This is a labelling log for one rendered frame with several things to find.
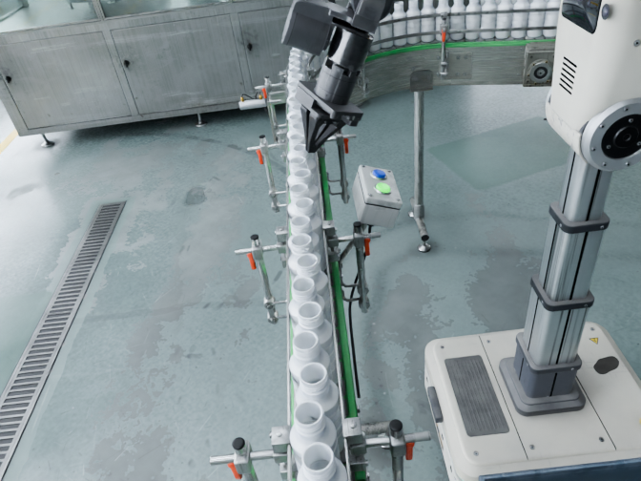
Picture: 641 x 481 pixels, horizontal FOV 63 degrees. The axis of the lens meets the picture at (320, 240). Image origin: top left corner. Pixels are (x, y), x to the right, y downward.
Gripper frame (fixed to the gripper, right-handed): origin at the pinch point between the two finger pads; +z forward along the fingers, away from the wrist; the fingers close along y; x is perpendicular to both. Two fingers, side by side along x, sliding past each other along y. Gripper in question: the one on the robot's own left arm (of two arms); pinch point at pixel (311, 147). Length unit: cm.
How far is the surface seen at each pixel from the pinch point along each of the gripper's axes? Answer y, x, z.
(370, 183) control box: -5.8, 25.9, 12.2
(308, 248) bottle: 7.4, 0.8, 15.8
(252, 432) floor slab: -19, 42, 133
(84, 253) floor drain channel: -179, 33, 176
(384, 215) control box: 1.0, 26.3, 15.6
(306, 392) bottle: 31.5, -15.6, 18.2
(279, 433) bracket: 33.4, -19.5, 22.5
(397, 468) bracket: 44, -5, 25
